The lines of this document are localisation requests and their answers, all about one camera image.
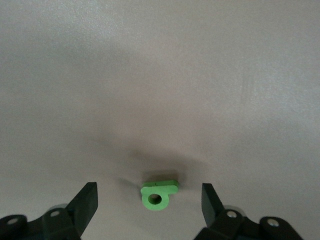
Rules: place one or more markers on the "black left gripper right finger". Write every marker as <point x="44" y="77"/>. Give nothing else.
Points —
<point x="215" y="217"/>

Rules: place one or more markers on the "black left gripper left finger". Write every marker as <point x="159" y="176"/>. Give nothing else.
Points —
<point x="80" y="212"/>

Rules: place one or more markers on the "green foam letter with hole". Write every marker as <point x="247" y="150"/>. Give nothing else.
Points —
<point x="160" y="187"/>

